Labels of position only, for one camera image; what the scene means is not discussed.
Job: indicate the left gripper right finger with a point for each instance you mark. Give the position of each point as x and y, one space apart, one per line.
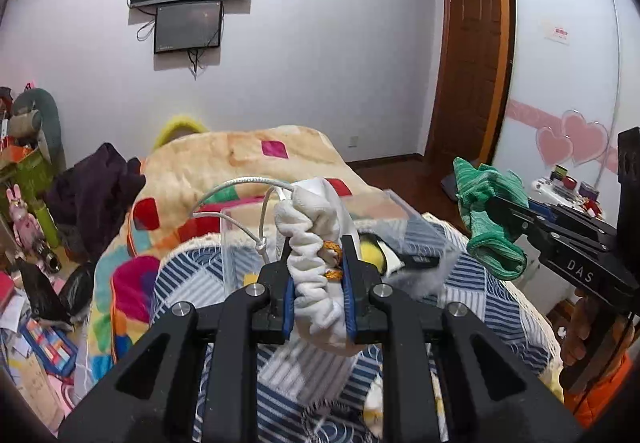
354 290

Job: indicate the green cardboard box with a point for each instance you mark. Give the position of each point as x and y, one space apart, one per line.
29 170

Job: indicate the white pouch with black trim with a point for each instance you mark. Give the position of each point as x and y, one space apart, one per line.
416 275

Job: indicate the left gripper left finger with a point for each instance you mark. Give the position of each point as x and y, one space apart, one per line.
288 295

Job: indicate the brown wooden door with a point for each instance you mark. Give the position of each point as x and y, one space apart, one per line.
466 79

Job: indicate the green knitted cloth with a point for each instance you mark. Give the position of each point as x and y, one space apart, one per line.
491 243

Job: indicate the navy white patterned bedspread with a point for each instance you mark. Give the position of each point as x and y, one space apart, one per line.
305 394

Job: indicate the yellow plush toy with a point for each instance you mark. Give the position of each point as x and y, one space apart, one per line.
176 127

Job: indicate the person's right hand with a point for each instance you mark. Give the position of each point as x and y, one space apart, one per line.
573 347

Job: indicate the grey green plush dinosaur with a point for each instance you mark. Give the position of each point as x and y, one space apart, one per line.
35 117

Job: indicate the colourful patchwork fleece blanket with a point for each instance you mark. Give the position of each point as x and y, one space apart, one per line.
206 169

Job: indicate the small black wall monitor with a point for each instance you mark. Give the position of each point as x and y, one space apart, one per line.
186 26

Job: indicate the green cylinder bottle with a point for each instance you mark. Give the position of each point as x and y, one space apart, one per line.
45 220

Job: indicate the clear plastic storage box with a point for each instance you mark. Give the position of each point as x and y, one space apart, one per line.
250 238

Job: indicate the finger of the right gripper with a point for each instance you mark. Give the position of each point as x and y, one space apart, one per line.
515 220

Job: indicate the pink rabbit figure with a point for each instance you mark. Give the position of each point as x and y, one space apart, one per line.
26 228

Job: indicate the dark purple clothing pile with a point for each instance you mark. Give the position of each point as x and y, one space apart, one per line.
89 202

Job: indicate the white wardrobe with pink hearts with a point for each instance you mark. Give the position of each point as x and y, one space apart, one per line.
574 86

